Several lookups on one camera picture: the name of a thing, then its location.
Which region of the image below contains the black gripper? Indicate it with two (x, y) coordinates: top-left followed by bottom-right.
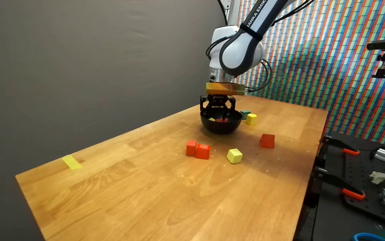
(199, 93), (239, 121)

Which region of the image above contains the lime yellow wooden cube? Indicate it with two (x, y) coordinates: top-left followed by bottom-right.
(226, 148), (245, 165)

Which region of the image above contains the black round bowl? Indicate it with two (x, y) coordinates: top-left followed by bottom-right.
(199, 106), (243, 136)

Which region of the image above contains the diagonally striped fabric screen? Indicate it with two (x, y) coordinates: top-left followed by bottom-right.
(227, 0), (385, 147)

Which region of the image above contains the grey collapsible backdrop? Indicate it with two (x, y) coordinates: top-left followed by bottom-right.
(0, 0), (230, 241)

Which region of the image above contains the yellow tape strip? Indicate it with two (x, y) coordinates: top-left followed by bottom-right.
(61, 156), (84, 172)

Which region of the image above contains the crumpled white paper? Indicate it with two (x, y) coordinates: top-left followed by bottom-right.
(369, 171), (385, 185)

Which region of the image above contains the black perforated breadboard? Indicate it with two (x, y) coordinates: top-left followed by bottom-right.
(297, 133), (385, 241)

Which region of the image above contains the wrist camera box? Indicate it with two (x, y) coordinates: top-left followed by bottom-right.
(205, 81), (247, 97)

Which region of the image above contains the black clamp orange handle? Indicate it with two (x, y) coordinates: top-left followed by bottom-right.
(315, 167), (368, 204)
(322, 134), (362, 159)

